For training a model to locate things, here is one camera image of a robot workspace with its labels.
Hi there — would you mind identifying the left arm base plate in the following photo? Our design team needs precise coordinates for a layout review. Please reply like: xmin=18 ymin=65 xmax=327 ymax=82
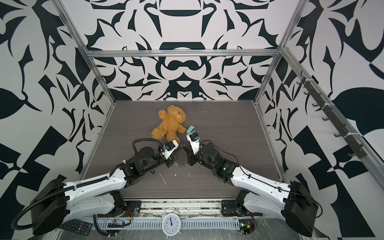
xmin=118 ymin=201 xmax=142 ymax=218

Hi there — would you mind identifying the teal toy block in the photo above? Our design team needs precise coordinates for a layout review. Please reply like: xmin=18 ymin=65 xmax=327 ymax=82
xmin=187 ymin=126 xmax=196 ymax=135

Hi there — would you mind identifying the brown teddy bear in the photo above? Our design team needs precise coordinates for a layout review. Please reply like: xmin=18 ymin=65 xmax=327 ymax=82
xmin=152 ymin=105 xmax=187 ymax=143

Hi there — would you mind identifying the white cable duct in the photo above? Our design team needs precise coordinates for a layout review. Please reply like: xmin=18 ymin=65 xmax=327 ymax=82
xmin=97 ymin=219 xmax=244 ymax=230

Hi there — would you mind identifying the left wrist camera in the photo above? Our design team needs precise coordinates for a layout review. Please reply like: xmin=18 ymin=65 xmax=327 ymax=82
xmin=162 ymin=140 xmax=179 ymax=160

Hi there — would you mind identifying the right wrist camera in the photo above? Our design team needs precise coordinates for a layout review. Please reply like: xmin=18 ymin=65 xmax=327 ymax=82
xmin=187 ymin=132 xmax=201 ymax=155

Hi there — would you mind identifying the green electronics module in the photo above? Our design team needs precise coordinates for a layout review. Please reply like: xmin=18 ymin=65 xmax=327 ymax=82
xmin=239 ymin=222 xmax=257 ymax=235

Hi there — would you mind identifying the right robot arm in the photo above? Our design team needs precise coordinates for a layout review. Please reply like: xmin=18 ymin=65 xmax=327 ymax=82
xmin=183 ymin=141 xmax=323 ymax=238

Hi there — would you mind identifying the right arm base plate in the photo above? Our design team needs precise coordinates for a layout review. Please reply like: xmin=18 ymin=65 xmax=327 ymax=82
xmin=221 ymin=200 xmax=255 ymax=217

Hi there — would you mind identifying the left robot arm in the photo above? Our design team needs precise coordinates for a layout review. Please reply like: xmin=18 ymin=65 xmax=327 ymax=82
xmin=11 ymin=138 xmax=180 ymax=235

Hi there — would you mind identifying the small circuit board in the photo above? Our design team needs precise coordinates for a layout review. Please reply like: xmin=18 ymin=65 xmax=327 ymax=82
xmin=108 ymin=219 xmax=132 ymax=228

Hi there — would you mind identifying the white alarm clock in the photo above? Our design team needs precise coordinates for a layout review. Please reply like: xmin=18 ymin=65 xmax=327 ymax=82
xmin=162 ymin=208 xmax=182 ymax=238

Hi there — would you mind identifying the black remote control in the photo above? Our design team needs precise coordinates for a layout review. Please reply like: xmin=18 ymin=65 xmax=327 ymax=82
xmin=59 ymin=220 xmax=93 ymax=236

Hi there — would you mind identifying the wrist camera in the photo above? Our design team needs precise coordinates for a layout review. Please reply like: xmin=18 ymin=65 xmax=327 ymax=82
xmin=187 ymin=132 xmax=201 ymax=155
xmin=162 ymin=140 xmax=179 ymax=160

